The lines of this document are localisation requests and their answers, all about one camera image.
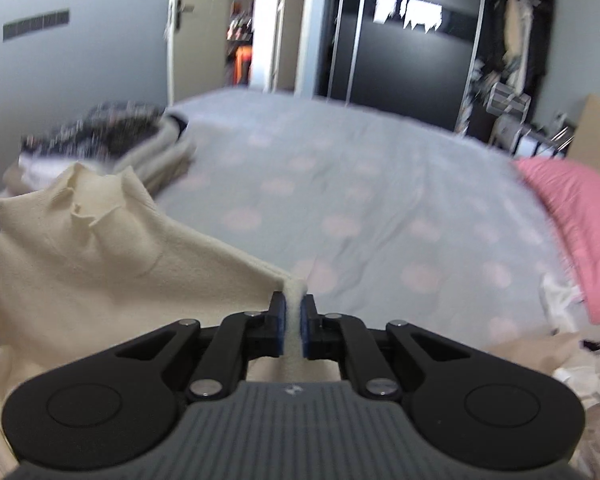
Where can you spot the dark wall strip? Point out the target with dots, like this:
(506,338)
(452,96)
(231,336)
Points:
(36,24)

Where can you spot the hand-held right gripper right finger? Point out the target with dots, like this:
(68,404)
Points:
(307,329)

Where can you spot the cream room door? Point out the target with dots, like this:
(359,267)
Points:
(197,30)

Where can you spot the beige crumpled cloth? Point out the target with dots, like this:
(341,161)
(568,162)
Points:
(555,355)

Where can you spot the black sliding wardrobe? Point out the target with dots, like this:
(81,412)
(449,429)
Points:
(405,35)

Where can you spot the white crumpled cloth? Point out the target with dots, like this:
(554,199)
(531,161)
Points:
(560,300)

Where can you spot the dark patterned folded garment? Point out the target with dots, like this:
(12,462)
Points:
(100,125)

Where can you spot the hanging clothes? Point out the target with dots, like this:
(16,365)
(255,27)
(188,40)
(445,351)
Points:
(515,35)

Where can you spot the stack of folded towels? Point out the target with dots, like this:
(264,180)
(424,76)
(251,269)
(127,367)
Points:
(162,157)

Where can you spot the clear storage box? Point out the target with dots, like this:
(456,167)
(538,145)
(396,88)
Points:
(505,99)

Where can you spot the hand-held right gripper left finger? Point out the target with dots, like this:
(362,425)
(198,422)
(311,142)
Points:
(279,326)

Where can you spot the cream garment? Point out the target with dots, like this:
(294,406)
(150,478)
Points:
(105,260)

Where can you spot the pink pillow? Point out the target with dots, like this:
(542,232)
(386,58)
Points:
(575,215)

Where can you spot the grey dotted bed blanket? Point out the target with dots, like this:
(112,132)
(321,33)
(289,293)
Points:
(360,200)

